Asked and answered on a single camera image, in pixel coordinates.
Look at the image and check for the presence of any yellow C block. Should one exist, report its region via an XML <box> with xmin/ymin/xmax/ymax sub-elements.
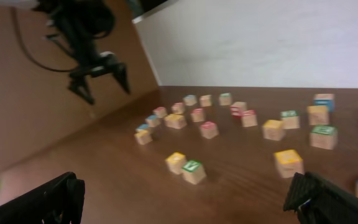
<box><xmin>165</xmin><ymin>152</ymin><xmax>187</xmax><ymax>175</ymax></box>

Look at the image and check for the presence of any yellow O block pair left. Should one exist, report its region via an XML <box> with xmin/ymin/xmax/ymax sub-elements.
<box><xmin>163</xmin><ymin>114</ymin><xmax>176</xmax><ymax>128</ymax></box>

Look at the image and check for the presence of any wooden block blue side top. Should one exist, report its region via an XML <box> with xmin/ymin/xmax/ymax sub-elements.
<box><xmin>313</xmin><ymin>93</ymin><xmax>335</xmax><ymax>112</ymax></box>

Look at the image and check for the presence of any blue S block left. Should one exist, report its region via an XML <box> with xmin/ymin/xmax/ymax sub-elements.
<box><xmin>183</xmin><ymin>95</ymin><xmax>197</xmax><ymax>106</ymax></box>

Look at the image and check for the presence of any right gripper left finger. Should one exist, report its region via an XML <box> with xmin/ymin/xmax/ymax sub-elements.
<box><xmin>0</xmin><ymin>172</ymin><xmax>85</xmax><ymax>224</ymax></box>

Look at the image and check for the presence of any green R block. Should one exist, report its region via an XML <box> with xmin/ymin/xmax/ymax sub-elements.
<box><xmin>310</xmin><ymin>125</ymin><xmax>337</xmax><ymax>150</ymax></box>

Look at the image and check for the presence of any red A block centre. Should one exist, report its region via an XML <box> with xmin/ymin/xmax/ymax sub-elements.
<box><xmin>241</xmin><ymin>110</ymin><xmax>258</xmax><ymax>128</ymax></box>

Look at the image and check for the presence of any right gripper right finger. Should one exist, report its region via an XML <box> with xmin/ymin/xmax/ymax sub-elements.
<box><xmin>283</xmin><ymin>172</ymin><xmax>358</xmax><ymax>224</ymax></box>

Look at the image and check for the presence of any yellow block upper centre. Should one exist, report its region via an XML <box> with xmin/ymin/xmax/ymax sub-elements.
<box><xmin>307</xmin><ymin>105</ymin><xmax>329</xmax><ymax>126</ymax></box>

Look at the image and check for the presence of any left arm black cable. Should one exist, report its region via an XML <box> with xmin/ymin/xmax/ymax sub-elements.
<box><xmin>9</xmin><ymin>6</ymin><xmax>80</xmax><ymax>74</ymax></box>

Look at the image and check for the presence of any blue h block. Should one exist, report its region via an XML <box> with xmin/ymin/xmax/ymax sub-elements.
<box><xmin>136</xmin><ymin>124</ymin><xmax>150</xmax><ymax>132</ymax></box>
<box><xmin>145</xmin><ymin>115</ymin><xmax>160</xmax><ymax>128</ymax></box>

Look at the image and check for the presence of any red A block left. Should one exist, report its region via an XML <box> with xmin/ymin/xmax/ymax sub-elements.
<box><xmin>191</xmin><ymin>108</ymin><xmax>205</xmax><ymax>123</ymax></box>

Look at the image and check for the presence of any red O block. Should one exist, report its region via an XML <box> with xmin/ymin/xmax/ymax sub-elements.
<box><xmin>200</xmin><ymin>121</ymin><xmax>219</xmax><ymax>139</ymax></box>

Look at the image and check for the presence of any green V block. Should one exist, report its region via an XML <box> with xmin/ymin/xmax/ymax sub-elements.
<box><xmin>181</xmin><ymin>159</ymin><xmax>206</xmax><ymax>185</ymax></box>

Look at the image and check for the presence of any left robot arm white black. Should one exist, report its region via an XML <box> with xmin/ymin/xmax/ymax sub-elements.
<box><xmin>33</xmin><ymin>0</ymin><xmax>131</xmax><ymax>105</ymax></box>

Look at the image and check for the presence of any yellow O block lower left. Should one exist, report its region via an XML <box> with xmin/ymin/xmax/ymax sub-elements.
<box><xmin>134</xmin><ymin>130</ymin><xmax>152</xmax><ymax>145</ymax></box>

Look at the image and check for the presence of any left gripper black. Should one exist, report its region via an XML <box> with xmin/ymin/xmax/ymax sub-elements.
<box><xmin>68</xmin><ymin>51</ymin><xmax>131</xmax><ymax>105</ymax></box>

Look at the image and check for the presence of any red 9 block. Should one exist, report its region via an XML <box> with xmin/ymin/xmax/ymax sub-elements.
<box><xmin>171</xmin><ymin>103</ymin><xmax>185</xmax><ymax>114</ymax></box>

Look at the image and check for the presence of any yellow umbrella block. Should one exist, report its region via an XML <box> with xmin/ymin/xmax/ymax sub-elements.
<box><xmin>273</xmin><ymin>149</ymin><xmax>304</xmax><ymax>179</ymax></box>

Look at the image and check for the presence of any red a block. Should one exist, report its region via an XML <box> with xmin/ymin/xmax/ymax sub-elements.
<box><xmin>241</xmin><ymin>110</ymin><xmax>258</xmax><ymax>128</ymax></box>
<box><xmin>191</xmin><ymin>108</ymin><xmax>205</xmax><ymax>123</ymax></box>

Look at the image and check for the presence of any green Z block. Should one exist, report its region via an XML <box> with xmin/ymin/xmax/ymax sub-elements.
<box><xmin>280</xmin><ymin>110</ymin><xmax>300</xmax><ymax>129</ymax></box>

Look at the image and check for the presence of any yellow G block pair right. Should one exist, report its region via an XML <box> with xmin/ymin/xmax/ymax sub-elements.
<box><xmin>173</xmin><ymin>114</ymin><xmax>187</xmax><ymax>129</ymax></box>

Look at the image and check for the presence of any blue H block lower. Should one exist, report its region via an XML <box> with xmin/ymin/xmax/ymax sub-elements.
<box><xmin>136</xmin><ymin>124</ymin><xmax>150</xmax><ymax>132</ymax></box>

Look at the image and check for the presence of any plain wooden block top left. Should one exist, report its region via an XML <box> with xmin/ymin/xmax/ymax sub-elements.
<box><xmin>200</xmin><ymin>95</ymin><xmax>213</xmax><ymax>107</ymax></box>

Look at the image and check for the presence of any red M block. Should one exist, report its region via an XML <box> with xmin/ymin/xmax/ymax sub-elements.
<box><xmin>153</xmin><ymin>106</ymin><xmax>168</xmax><ymax>118</ymax></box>

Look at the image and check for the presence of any blue H block upper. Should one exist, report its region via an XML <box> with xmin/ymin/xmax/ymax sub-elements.
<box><xmin>145</xmin><ymin>115</ymin><xmax>160</xmax><ymax>128</ymax></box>

